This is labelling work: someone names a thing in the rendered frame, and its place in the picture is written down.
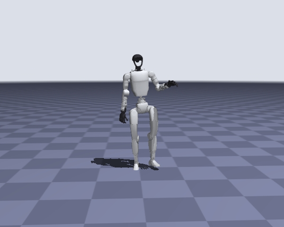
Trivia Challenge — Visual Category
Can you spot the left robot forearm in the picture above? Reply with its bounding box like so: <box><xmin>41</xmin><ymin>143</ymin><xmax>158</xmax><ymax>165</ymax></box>
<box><xmin>159</xmin><ymin>83</ymin><xmax>168</xmax><ymax>90</ymax></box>

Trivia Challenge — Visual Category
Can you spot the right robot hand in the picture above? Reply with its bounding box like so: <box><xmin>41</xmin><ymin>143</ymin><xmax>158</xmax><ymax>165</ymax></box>
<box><xmin>119</xmin><ymin>108</ymin><xmax>128</xmax><ymax>123</ymax></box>

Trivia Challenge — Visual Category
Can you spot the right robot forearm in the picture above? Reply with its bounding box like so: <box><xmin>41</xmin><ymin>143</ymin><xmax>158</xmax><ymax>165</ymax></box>
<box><xmin>121</xmin><ymin>90</ymin><xmax>128</xmax><ymax>111</ymax></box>

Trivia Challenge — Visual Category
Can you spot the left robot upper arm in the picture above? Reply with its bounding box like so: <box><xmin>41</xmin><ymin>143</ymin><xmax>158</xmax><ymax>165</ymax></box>
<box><xmin>147</xmin><ymin>71</ymin><xmax>160</xmax><ymax>91</ymax></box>

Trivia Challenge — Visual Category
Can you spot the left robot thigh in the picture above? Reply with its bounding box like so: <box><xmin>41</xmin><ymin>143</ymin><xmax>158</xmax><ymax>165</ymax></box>
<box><xmin>147</xmin><ymin>105</ymin><xmax>159</xmax><ymax>140</ymax></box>

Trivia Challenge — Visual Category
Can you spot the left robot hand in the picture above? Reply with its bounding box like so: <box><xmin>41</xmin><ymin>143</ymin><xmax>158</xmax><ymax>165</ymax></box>
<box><xmin>164</xmin><ymin>80</ymin><xmax>178</xmax><ymax>87</ymax></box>

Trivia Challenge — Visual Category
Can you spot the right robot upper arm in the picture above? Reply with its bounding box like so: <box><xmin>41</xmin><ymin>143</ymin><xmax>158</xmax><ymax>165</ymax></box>
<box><xmin>123</xmin><ymin>73</ymin><xmax>131</xmax><ymax>96</ymax></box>

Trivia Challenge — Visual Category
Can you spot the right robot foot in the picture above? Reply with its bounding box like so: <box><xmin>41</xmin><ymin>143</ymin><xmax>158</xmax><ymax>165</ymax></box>
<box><xmin>133</xmin><ymin>162</ymin><xmax>139</xmax><ymax>170</ymax></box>

